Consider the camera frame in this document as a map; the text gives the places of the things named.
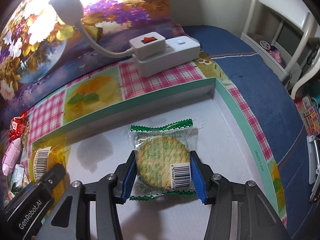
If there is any flower vase painting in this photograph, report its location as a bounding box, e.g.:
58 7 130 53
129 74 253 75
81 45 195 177
0 0 173 120

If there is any blue bedsheet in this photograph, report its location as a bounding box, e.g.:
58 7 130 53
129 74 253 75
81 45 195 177
183 25 319 239

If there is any white gooseneck plug lamp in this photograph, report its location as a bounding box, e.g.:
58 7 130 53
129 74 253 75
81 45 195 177
49 0 166 60

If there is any yellow orange cake packet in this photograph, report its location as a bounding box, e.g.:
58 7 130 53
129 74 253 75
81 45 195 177
29 135 71 183

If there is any round cracker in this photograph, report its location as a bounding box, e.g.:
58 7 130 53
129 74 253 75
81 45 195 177
130 119 196 201

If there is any purple strawberry bread packet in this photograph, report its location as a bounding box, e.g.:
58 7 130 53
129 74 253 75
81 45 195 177
2 138 22 176

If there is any red shiny snack bag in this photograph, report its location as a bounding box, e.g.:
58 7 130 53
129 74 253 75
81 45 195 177
9 110 28 142

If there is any checkered fruit tablecloth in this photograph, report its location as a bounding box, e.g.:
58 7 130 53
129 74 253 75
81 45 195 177
0 23 288 228

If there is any light green snack packet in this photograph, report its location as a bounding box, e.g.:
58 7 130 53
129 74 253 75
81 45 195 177
10 164 24 192

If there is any white power strip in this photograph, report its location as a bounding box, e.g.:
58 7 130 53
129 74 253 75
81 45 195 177
132 36 200 77

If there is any teal white cardboard box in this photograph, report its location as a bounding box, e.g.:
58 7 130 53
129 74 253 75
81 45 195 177
36 78 287 239

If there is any white chair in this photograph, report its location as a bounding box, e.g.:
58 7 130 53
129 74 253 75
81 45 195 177
241 0 319 100

